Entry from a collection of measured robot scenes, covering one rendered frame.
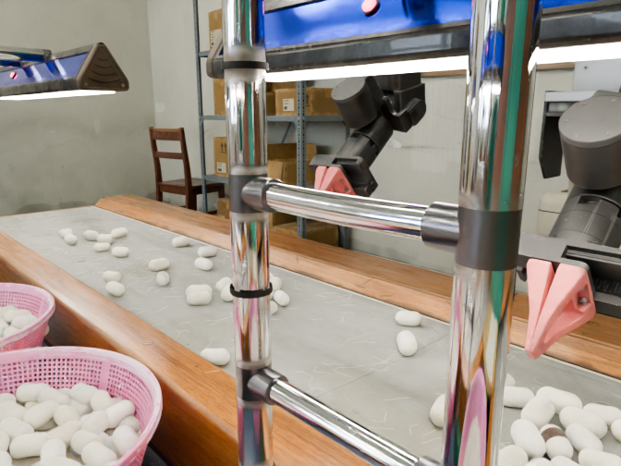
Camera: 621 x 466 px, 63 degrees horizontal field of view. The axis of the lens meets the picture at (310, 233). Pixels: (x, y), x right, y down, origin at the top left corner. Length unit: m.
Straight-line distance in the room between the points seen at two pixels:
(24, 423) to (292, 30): 0.41
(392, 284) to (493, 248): 0.56
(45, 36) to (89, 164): 1.13
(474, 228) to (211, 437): 0.32
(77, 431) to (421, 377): 0.33
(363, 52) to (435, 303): 0.41
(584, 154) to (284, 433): 0.33
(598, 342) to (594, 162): 0.23
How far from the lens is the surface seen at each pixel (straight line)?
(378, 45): 0.38
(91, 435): 0.49
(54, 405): 0.55
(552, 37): 0.32
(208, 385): 0.49
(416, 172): 2.99
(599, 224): 0.51
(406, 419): 0.49
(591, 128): 0.48
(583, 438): 0.48
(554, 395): 0.52
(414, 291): 0.73
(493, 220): 0.19
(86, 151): 5.17
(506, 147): 0.19
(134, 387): 0.53
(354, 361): 0.57
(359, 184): 0.79
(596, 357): 0.63
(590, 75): 1.07
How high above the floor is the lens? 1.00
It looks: 13 degrees down
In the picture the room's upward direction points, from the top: straight up
